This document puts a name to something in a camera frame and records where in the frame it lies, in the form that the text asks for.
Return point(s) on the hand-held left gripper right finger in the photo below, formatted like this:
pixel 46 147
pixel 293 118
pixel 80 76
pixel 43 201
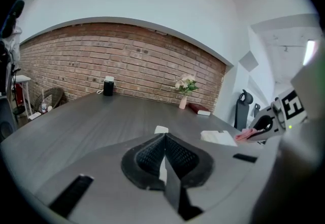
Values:
pixel 228 179

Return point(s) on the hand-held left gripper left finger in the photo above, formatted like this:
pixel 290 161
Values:
pixel 114 192

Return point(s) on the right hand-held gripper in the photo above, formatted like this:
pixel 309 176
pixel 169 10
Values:
pixel 292 106

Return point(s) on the pink cloth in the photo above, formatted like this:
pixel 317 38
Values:
pixel 243 135

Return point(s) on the white telephone base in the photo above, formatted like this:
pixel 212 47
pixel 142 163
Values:
pixel 215 138

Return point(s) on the white telephone handset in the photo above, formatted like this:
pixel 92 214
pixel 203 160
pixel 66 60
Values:
pixel 161 129

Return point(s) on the dark red book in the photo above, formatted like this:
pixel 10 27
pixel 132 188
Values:
pixel 199 109

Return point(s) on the ceiling light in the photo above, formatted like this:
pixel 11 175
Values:
pixel 309 51

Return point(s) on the pink vase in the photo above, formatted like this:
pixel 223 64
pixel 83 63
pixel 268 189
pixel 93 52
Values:
pixel 182 103

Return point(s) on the pale flower bouquet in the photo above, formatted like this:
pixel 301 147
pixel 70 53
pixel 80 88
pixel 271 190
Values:
pixel 186 84

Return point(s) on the black cylinder white lid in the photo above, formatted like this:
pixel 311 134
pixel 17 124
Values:
pixel 108 87

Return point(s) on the small white bottle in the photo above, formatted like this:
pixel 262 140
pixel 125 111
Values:
pixel 44 108

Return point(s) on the white smartphone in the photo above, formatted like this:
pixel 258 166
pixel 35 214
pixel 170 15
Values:
pixel 35 116

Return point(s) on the wicker chair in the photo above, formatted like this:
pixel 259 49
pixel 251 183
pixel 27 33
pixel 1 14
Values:
pixel 54 94

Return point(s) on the black and white speaker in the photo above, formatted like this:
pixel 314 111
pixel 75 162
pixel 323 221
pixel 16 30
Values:
pixel 6 121

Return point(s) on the red fire extinguisher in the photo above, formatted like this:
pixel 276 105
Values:
pixel 18 92

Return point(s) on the white stand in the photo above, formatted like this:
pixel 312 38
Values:
pixel 24 78

